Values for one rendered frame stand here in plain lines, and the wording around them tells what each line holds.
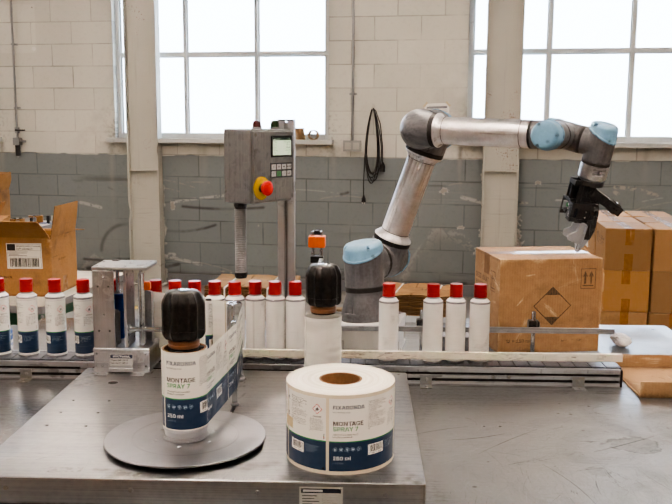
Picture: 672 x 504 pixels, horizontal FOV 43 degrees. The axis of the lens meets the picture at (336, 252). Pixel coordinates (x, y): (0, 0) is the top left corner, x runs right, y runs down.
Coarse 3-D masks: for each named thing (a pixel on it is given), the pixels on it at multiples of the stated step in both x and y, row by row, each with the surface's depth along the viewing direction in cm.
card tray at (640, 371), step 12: (624, 360) 235; (636, 360) 235; (648, 360) 235; (660, 360) 235; (624, 372) 230; (636, 372) 230; (648, 372) 230; (660, 372) 230; (636, 384) 219; (648, 384) 209; (660, 384) 209; (648, 396) 210; (660, 396) 210
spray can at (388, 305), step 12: (384, 288) 219; (384, 300) 219; (396, 300) 220; (384, 312) 219; (396, 312) 220; (384, 324) 220; (396, 324) 220; (384, 336) 220; (396, 336) 221; (384, 348) 221; (396, 348) 221; (384, 360) 221; (396, 360) 222
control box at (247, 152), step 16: (224, 144) 221; (240, 144) 218; (256, 144) 217; (224, 160) 222; (240, 160) 218; (256, 160) 217; (272, 160) 222; (288, 160) 227; (224, 176) 223; (240, 176) 219; (256, 176) 218; (240, 192) 220; (256, 192) 218; (272, 192) 223; (288, 192) 229
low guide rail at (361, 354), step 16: (256, 352) 220; (272, 352) 220; (288, 352) 220; (352, 352) 219; (368, 352) 219; (384, 352) 219; (400, 352) 219; (416, 352) 219; (432, 352) 219; (448, 352) 219; (464, 352) 218; (480, 352) 218; (496, 352) 219; (512, 352) 219; (528, 352) 219
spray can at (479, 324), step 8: (480, 288) 218; (480, 296) 219; (472, 304) 219; (480, 304) 218; (488, 304) 219; (472, 312) 219; (480, 312) 218; (488, 312) 219; (472, 320) 220; (480, 320) 219; (488, 320) 220; (472, 328) 220; (480, 328) 219; (488, 328) 220; (472, 336) 220; (480, 336) 219; (488, 336) 220; (472, 344) 220; (480, 344) 220; (488, 344) 221; (472, 360) 221; (480, 360) 220
